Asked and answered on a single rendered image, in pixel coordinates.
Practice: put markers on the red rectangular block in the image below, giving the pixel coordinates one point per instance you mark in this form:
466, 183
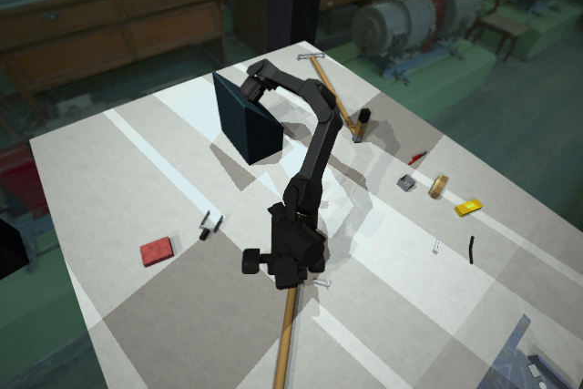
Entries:
156, 251

